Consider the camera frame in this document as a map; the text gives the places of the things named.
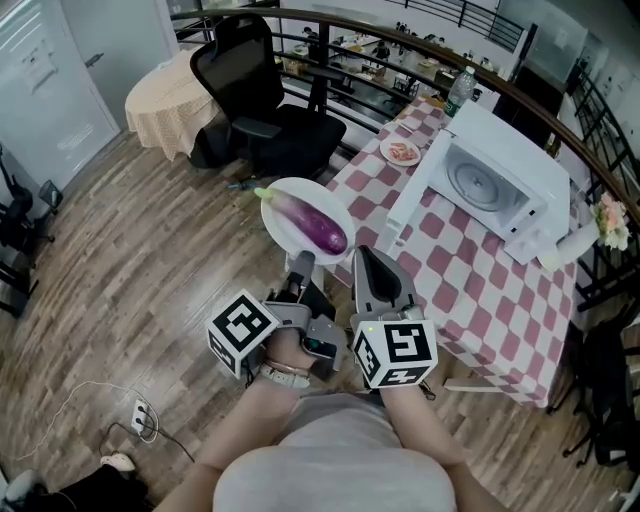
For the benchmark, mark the person's left hand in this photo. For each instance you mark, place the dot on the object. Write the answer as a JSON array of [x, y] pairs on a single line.
[[286, 347]]

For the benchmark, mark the white round plate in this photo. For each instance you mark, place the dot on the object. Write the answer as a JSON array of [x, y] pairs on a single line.
[[280, 220]]

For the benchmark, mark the person's left forearm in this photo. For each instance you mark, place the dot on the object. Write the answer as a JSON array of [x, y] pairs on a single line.
[[250, 425]]

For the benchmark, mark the white shoe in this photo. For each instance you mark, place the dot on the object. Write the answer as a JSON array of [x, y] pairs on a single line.
[[117, 461]]

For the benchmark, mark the clear plastic water bottle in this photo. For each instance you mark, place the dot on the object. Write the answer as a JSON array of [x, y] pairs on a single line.
[[460, 95]]

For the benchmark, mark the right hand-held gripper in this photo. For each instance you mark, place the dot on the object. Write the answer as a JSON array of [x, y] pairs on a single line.
[[400, 350]]

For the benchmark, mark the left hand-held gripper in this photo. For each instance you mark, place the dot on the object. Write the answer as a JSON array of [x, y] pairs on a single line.
[[240, 330]]

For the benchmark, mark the black folding chair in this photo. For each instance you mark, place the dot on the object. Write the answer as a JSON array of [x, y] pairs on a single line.
[[607, 390]]

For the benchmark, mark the black office chair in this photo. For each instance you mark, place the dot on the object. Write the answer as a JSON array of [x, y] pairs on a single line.
[[250, 90]]

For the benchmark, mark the person's grey shirt torso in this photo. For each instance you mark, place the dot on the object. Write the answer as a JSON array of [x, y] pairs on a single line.
[[335, 465]]

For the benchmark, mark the white vase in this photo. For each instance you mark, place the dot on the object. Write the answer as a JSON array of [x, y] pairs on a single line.
[[575, 245]]

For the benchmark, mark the white power strip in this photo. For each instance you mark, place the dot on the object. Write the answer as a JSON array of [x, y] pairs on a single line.
[[141, 416]]

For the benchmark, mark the black metal railing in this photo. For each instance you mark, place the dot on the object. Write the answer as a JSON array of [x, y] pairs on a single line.
[[380, 35]]

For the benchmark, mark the red checkered cloth table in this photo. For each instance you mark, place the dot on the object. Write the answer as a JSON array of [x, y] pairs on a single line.
[[480, 300]]

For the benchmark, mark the purple eggplant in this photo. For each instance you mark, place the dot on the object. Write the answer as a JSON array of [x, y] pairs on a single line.
[[315, 225]]

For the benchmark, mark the round table with beige cloth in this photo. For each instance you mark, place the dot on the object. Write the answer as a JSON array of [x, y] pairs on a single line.
[[165, 110]]

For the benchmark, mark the person's right forearm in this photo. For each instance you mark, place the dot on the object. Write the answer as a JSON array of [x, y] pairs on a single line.
[[415, 425]]

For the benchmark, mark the pink flower bunch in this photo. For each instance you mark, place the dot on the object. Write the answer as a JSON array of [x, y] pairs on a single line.
[[611, 222]]

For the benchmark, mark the white door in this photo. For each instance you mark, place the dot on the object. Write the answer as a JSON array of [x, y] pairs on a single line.
[[45, 90]]

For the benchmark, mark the small plate with food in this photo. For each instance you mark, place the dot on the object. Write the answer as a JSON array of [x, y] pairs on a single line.
[[400, 151]]

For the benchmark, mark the black exercise equipment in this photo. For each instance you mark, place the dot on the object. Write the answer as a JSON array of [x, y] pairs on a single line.
[[20, 215]]

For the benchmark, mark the white microwave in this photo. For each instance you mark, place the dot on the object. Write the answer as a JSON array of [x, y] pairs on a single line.
[[500, 150]]

